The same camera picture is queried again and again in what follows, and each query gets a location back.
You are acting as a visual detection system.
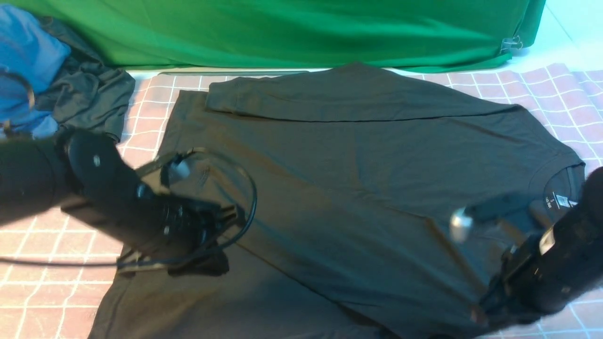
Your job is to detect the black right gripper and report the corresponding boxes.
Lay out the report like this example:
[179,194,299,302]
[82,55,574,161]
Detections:
[480,226,566,325]

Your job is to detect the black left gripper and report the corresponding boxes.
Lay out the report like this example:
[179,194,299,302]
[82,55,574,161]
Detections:
[62,188,245,277]

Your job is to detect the dark gray long-sleeve shirt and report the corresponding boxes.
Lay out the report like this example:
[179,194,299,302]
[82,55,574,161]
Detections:
[89,64,585,339]

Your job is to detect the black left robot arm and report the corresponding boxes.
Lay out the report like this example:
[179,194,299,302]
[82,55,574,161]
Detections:
[0,129,258,276]

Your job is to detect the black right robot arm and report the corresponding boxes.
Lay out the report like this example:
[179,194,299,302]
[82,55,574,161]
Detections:
[474,168,603,327]

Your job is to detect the pink checkered tablecloth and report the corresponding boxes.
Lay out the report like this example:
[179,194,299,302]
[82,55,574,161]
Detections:
[0,64,602,339]

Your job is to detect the dark gray crumpled garment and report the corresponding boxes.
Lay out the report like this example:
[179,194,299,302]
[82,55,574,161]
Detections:
[36,16,135,143]

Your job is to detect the metal binder clip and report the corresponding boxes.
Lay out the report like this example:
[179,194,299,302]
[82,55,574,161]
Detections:
[500,36,523,54]

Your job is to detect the blue crumpled garment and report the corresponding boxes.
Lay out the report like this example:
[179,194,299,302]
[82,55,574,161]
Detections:
[0,4,71,139]

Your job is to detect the green backdrop cloth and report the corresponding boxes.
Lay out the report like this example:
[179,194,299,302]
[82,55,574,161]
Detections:
[9,0,546,73]

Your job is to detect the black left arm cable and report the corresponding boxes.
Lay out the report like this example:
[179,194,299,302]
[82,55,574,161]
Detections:
[0,147,258,274]

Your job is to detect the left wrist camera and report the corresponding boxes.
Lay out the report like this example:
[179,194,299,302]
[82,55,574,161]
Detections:
[134,148,211,190]

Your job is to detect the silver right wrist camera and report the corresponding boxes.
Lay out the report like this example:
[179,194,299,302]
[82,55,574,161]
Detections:
[448,194,535,244]

